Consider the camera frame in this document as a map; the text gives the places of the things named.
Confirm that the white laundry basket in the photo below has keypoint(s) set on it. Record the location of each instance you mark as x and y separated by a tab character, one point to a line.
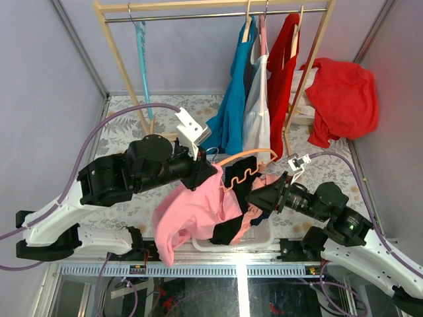
258	236

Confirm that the wooden hanger right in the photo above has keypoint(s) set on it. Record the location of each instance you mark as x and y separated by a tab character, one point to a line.
295	39

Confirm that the pink hanger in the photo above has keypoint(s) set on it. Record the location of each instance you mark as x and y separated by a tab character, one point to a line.
263	34

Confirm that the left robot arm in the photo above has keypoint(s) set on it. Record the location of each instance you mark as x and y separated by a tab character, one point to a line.
55	233

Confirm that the orange hanger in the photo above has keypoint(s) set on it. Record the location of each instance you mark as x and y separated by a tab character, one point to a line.
247	172

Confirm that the floral mat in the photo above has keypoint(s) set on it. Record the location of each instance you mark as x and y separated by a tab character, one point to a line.
119	132

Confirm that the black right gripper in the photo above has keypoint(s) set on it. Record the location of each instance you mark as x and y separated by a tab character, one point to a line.
275	194

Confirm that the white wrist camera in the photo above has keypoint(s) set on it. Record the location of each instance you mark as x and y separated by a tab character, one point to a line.
191	134
297	164

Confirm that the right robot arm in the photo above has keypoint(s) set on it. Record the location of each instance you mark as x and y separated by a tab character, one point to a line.
347	239

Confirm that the white t shirt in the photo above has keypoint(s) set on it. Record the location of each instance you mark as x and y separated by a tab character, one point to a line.
256	119

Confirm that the white folded cloth stack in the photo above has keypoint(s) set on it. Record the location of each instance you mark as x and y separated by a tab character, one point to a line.
304	107

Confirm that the red cloth pile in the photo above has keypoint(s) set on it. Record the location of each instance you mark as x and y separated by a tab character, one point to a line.
344	97

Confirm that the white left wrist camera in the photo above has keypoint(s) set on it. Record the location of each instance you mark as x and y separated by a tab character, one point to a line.
191	134

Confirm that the pink t shirt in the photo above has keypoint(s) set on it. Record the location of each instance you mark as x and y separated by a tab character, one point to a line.
186	214

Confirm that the red hanging t shirt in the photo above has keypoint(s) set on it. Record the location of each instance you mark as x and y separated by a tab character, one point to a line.
281	66

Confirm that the light blue hanger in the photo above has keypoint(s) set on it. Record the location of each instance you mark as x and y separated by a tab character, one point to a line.
140	39

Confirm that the cream wooden hanger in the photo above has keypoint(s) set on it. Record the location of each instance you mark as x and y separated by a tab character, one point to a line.
247	23

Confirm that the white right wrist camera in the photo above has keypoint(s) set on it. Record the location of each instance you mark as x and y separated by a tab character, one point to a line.
297	164

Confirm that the teal t shirt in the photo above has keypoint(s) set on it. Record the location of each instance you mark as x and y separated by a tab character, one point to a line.
227	125

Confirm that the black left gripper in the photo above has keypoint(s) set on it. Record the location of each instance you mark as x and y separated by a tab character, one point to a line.
201	170

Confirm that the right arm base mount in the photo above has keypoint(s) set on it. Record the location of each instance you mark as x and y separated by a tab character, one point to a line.
292	251

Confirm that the black garment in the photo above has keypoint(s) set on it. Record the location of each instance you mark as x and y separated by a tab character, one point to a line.
223	233

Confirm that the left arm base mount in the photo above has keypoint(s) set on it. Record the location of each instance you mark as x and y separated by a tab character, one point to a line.
150	251

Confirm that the peach garment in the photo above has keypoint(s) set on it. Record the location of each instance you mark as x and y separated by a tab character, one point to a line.
254	215

